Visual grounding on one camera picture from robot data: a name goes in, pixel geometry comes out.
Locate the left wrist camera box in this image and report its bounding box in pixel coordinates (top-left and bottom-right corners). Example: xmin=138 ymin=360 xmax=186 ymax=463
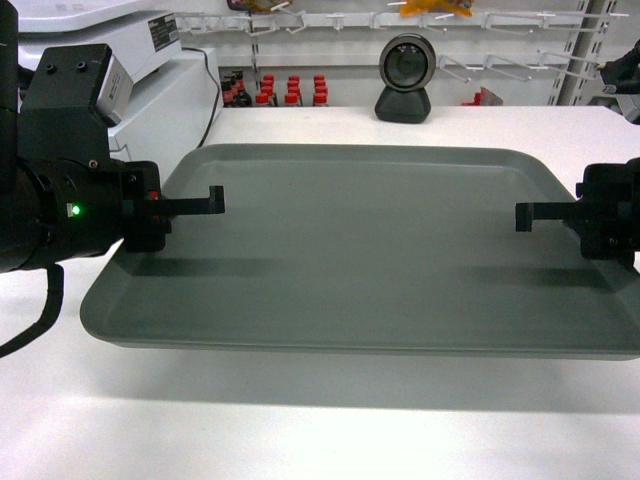
xmin=18 ymin=43 xmax=133 ymax=171

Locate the white cash drawer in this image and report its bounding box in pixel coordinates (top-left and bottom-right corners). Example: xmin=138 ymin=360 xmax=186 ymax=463
xmin=108 ymin=47 xmax=222 ymax=173

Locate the white cash register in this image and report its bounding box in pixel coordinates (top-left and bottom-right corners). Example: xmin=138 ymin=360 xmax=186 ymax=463
xmin=14 ymin=1 xmax=181 ymax=82

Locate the grey rectangular serving tray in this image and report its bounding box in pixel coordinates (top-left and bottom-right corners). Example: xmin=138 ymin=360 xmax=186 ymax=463
xmin=80 ymin=144 xmax=639 ymax=358

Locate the black barcode scanner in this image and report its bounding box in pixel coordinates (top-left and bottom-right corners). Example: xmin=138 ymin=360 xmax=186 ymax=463
xmin=374 ymin=33 xmax=436 ymax=124

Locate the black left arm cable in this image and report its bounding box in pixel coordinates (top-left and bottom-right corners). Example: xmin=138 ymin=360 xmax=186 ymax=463
xmin=0 ymin=263 xmax=66 ymax=359

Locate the yellow snack bag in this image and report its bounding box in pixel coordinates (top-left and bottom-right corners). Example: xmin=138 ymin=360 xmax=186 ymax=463
xmin=398 ymin=0 xmax=475 ymax=17

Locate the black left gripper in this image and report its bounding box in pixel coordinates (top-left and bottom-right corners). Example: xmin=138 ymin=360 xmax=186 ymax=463
xmin=19 ymin=159 xmax=225 ymax=263

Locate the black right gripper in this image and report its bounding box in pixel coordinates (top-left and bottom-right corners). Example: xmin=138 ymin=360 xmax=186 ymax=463
xmin=515 ymin=158 xmax=639 ymax=271

